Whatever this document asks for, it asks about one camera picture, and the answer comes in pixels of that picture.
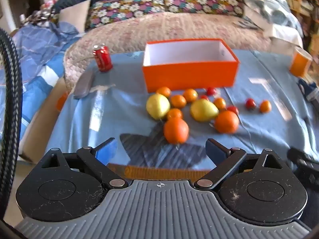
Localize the red soda can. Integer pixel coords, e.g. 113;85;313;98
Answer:
93;44;113;72

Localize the white pillow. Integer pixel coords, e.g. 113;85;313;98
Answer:
243;5;303;48

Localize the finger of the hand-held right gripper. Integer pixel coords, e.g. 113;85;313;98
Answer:
287;147;319;177

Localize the large orange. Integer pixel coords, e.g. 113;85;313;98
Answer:
214;110;240;133
164;118;190;144

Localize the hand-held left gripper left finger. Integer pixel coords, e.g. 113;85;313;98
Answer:
41;137;129;189

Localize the small orange object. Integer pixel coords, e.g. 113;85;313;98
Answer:
55;92;69;111

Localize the magazine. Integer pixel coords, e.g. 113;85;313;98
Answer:
233;20;261;30

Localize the small mandarin orange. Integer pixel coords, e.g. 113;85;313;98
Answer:
166;108;183;120
259;100;272;113
213;98;227;110

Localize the wooden bookshelf with books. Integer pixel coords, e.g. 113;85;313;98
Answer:
270;0;319;58

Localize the yellow pear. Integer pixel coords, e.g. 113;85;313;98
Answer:
146;93;171;120
190;99;220;122

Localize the orange cup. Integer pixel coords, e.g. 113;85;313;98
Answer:
289;46;312;77

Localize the colourful patterned cloth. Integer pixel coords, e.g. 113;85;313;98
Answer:
24;1;61;26

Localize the dark blue white object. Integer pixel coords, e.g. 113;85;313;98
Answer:
298;78;319;102

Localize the blue bedsheet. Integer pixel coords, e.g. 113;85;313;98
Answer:
10;21;83;152

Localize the orange cardboard box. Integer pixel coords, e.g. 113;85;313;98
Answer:
142;38;240;94

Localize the braided cable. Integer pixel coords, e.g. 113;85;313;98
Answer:
0;27;23;219

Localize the beige cushion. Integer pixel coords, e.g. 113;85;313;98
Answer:
58;0;91;33

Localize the grey patterned pillow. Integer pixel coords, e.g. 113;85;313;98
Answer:
243;0;303;38

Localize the blue tablecloth with white print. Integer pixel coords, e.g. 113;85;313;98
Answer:
46;50;319;172

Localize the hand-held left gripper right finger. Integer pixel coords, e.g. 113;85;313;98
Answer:
194;139;282;190

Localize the orange tomato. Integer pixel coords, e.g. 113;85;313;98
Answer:
156;86;172;98
170;95;187;109
183;89;198;102

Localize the quilted pink sofa cover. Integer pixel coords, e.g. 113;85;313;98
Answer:
63;12;275;92

